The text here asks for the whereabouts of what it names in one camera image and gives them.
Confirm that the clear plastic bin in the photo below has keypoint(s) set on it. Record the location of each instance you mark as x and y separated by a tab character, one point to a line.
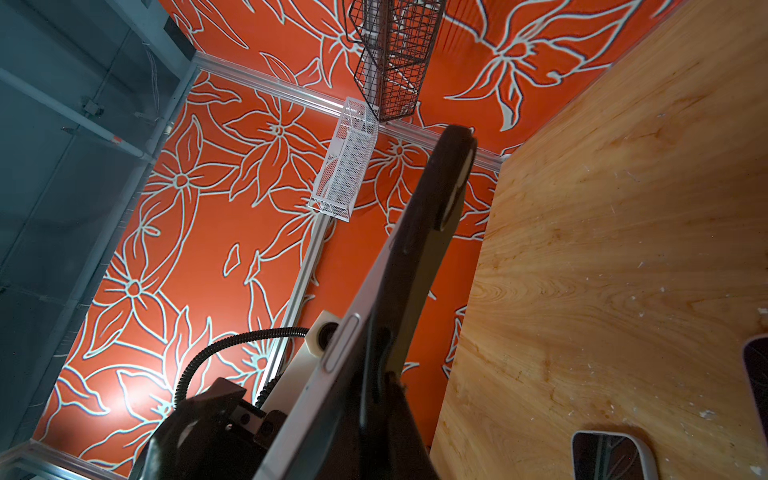
339	180

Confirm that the dark phone case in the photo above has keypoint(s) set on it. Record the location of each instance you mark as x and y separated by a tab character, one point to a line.
426	240

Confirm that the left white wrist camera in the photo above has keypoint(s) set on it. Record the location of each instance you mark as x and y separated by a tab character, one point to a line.
284	395

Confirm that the black wire basket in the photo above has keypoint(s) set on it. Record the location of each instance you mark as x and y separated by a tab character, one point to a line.
397	39

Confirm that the aluminium frame rails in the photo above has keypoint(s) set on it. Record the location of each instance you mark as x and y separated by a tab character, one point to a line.
218	237

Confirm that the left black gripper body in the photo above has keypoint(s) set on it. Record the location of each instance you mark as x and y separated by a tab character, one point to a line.
213	435

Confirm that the phone in white case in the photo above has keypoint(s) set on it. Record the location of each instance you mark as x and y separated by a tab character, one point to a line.
598	455

